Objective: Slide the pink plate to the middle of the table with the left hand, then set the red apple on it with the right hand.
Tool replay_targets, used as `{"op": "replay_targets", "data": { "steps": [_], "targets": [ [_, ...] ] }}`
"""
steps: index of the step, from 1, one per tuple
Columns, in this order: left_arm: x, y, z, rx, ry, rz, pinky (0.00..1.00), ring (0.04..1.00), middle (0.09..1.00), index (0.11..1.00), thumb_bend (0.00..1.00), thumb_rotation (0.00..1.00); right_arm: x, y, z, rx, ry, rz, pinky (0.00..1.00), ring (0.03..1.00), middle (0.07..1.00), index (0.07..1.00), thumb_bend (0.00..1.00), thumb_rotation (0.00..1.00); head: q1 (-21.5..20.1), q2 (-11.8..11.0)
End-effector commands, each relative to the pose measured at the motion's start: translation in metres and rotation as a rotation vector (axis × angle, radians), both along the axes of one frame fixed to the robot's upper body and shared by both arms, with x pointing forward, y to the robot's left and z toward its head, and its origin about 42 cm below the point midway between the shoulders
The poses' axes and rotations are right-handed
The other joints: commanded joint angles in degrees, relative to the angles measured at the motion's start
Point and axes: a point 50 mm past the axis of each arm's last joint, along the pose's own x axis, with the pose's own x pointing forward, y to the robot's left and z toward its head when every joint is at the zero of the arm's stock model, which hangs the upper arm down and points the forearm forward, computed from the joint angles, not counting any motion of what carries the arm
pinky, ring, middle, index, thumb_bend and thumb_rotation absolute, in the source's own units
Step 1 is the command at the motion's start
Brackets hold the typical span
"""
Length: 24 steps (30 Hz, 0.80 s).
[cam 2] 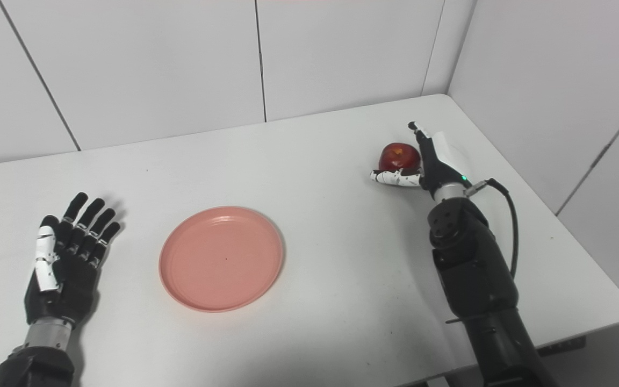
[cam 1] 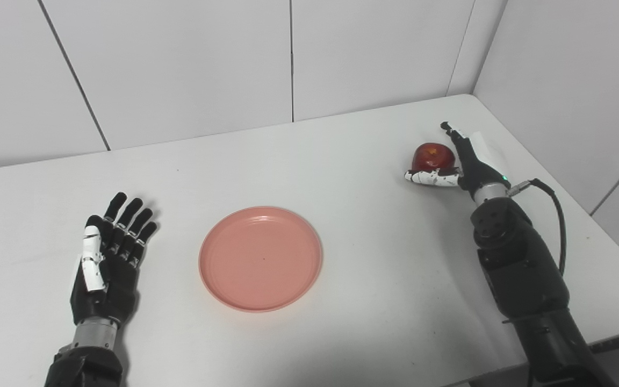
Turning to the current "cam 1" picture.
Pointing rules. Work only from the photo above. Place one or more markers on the red apple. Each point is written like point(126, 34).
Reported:
point(432, 157)

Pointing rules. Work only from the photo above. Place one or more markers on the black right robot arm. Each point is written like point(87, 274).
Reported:
point(524, 274)

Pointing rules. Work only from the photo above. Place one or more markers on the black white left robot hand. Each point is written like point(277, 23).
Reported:
point(116, 279)

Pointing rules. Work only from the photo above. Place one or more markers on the dark table frame part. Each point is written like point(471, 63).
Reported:
point(609, 344)

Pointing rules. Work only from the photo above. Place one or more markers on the pink round plate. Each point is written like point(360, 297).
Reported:
point(261, 259)

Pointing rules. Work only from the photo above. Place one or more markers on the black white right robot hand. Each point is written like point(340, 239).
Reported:
point(476, 166)

